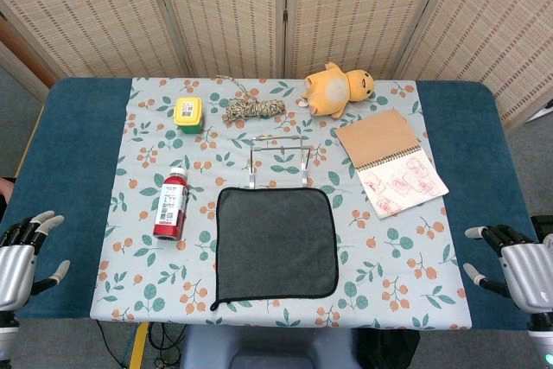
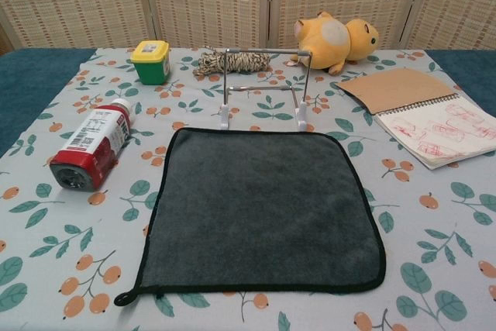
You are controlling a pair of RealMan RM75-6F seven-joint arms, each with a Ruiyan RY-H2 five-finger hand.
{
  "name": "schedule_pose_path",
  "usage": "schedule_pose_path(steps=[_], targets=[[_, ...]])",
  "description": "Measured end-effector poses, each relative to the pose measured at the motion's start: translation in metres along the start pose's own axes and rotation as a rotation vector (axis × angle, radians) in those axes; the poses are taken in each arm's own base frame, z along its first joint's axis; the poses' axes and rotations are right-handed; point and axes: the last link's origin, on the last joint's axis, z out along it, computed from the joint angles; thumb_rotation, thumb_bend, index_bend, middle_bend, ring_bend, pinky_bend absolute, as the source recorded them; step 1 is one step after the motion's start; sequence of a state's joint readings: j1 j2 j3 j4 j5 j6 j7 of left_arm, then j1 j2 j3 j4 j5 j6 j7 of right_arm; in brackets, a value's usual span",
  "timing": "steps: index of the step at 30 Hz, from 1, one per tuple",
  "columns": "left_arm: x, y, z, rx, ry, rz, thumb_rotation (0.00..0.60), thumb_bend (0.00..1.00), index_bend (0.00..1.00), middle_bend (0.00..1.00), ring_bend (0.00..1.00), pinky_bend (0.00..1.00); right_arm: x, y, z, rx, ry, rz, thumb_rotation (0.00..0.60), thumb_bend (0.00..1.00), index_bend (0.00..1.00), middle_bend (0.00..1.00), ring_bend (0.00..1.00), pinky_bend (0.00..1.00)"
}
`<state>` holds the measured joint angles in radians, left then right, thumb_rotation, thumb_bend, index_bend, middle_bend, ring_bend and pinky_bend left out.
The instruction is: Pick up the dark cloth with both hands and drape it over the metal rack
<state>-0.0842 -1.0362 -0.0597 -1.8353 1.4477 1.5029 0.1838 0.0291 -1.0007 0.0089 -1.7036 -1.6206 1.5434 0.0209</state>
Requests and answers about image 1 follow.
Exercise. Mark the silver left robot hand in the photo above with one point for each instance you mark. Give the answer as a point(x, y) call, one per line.
point(15, 265)

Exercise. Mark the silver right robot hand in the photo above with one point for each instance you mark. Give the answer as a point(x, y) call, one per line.
point(529, 274)

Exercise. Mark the dark grey blue cloth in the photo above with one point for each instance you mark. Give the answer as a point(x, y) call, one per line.
point(276, 243)

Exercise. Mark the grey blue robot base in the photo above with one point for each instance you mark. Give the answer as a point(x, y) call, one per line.
point(268, 347)

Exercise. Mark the black box on floor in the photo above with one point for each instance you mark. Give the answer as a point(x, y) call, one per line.
point(542, 223)

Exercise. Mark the dark object beside table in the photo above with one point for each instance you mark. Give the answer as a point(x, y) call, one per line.
point(4, 194)

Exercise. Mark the blue table cover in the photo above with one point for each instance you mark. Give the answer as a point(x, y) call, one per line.
point(65, 170)

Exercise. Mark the floral patterned tablecloth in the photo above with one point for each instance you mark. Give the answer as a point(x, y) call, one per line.
point(138, 265)

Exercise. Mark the yellow floor strip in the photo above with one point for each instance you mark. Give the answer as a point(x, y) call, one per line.
point(139, 345)

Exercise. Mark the red drink bottle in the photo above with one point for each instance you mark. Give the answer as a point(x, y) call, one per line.
point(170, 209)

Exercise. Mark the spiral notebook with brown cover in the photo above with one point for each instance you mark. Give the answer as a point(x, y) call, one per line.
point(380, 140)

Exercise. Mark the yellow lidded green container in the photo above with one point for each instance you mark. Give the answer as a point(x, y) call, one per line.
point(188, 110)

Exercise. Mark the woven folding screen panel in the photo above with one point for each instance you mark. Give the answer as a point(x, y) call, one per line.
point(358, 10)
point(86, 10)
point(220, 10)
point(497, 19)

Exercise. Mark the yellow plush toy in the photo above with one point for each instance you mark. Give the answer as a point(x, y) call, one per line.
point(328, 92)

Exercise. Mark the brown wooden door frame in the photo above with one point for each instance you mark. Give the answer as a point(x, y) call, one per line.
point(21, 51)

